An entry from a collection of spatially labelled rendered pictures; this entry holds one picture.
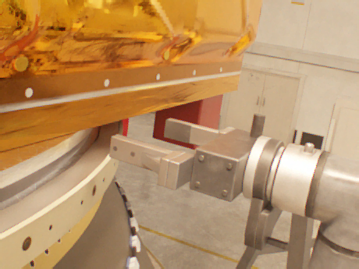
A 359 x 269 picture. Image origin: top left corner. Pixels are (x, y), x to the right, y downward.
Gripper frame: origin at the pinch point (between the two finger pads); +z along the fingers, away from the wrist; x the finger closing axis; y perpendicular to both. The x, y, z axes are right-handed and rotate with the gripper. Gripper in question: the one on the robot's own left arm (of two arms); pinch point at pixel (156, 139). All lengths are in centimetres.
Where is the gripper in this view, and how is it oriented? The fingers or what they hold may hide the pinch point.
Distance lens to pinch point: 55.7
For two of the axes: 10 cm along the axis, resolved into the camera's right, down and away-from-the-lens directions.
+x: -4.5, 1.6, -8.8
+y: 1.4, -9.6, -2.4
